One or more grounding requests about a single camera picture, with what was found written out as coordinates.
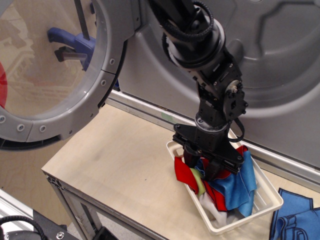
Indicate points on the aluminium frame rail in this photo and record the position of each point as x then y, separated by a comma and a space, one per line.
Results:
271, 161

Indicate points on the white cloth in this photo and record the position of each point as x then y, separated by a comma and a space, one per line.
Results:
218, 219

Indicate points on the grey round machine door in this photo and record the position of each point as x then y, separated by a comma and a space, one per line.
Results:
117, 21

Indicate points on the blue cloth on table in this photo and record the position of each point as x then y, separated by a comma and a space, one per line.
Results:
297, 219

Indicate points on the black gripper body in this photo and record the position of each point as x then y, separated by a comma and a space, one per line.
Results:
211, 144

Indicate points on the red cloth with black trim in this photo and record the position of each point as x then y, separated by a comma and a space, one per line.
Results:
184, 174

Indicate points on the lime green cloth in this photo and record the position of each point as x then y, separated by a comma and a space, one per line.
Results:
198, 178

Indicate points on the blue felt cloth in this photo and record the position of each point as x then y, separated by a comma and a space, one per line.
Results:
238, 190

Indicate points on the white plastic laundry basket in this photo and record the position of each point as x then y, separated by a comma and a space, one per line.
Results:
266, 198

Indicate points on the blue bar clamp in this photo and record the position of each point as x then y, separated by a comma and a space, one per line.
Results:
76, 47

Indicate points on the grey laundry machine body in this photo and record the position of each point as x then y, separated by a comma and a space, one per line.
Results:
276, 45

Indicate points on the red round object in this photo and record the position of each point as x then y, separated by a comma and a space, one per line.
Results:
3, 87

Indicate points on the black metal base plate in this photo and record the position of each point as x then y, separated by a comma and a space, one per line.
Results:
51, 230

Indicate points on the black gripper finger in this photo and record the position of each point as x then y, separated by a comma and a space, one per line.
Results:
212, 170
191, 157

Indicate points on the small red black-edged cloth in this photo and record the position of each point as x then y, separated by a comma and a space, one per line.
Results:
217, 198

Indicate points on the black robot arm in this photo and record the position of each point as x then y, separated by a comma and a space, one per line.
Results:
194, 41

